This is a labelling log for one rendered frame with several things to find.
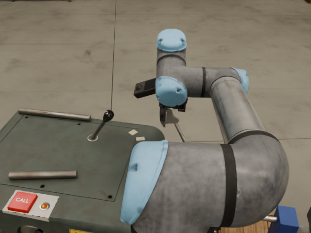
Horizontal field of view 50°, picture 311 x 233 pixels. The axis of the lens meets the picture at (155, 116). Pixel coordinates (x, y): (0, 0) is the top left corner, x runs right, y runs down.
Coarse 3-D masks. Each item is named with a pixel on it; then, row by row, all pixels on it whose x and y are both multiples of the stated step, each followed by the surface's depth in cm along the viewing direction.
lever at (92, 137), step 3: (102, 123) 111; (99, 126) 113; (102, 126) 112; (96, 129) 115; (99, 129) 113; (96, 132) 115; (90, 135) 120; (93, 135) 117; (96, 135) 117; (87, 138) 118; (90, 138) 118; (93, 138) 118; (96, 138) 118
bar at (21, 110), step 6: (24, 108) 129; (30, 114) 128; (36, 114) 128; (42, 114) 127; (48, 114) 127; (54, 114) 127; (60, 114) 127; (66, 114) 126; (72, 114) 126; (78, 114) 126; (84, 120) 126; (90, 120) 127
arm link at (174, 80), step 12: (168, 60) 82; (180, 60) 83; (156, 72) 83; (168, 72) 79; (180, 72) 79; (192, 72) 80; (156, 84) 80; (168, 84) 77; (180, 84) 78; (192, 84) 79; (156, 96) 80; (168, 96) 79; (180, 96) 79; (192, 96) 82
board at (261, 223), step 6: (258, 222) 136; (264, 222) 137; (270, 222) 137; (222, 228) 134; (228, 228) 134; (234, 228) 134; (240, 228) 134; (246, 228) 134; (252, 228) 134; (258, 228) 134; (264, 228) 134
